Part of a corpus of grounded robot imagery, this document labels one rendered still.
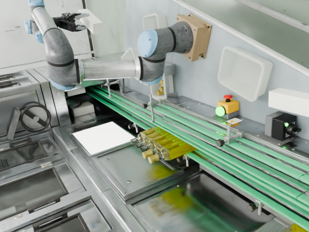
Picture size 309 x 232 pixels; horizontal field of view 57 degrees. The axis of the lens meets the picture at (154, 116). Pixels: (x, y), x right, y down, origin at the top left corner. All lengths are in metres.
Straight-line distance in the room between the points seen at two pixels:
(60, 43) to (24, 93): 1.03
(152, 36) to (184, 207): 0.76
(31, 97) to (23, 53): 2.75
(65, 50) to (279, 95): 0.87
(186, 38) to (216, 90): 0.30
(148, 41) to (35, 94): 1.21
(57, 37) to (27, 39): 3.69
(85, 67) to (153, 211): 0.70
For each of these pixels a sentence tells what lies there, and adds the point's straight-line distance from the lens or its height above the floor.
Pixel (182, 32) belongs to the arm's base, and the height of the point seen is 0.88.
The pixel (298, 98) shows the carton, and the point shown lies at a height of 0.81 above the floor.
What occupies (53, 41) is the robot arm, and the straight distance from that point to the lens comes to 1.28.
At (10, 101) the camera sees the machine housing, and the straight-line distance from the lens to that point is 2.26.
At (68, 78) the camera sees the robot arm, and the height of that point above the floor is 1.40.
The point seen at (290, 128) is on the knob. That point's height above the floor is 0.81.
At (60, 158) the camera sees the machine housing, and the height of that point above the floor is 1.46.
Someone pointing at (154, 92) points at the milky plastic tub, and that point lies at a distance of 1.83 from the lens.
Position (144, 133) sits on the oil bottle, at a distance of 1.54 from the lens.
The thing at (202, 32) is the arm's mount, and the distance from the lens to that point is 1.38.
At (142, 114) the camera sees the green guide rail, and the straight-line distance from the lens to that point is 1.77.
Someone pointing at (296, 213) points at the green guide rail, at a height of 0.93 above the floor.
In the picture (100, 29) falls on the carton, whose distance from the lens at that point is 1.75.
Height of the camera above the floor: 1.69
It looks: 27 degrees down
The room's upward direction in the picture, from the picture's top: 108 degrees counter-clockwise
